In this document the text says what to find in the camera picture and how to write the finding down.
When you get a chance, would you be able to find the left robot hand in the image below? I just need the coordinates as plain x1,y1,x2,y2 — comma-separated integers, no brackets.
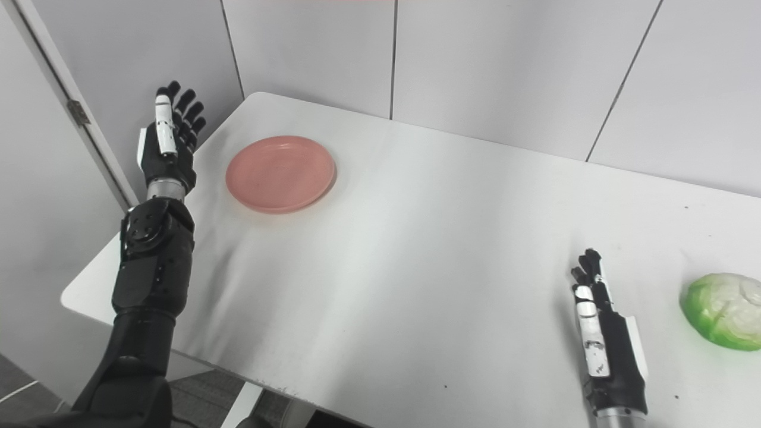
137,81,207,196

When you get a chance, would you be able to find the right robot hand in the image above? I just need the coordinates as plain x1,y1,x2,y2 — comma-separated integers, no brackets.
571,248,649,416

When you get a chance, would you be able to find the pink plate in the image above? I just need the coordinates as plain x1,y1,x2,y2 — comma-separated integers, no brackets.
225,136,337,215

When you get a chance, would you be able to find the green white cabbage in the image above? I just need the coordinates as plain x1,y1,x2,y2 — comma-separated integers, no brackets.
680,273,761,352

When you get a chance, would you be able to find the metal door hinge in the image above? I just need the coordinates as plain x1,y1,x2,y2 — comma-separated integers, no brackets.
67,99,92,127

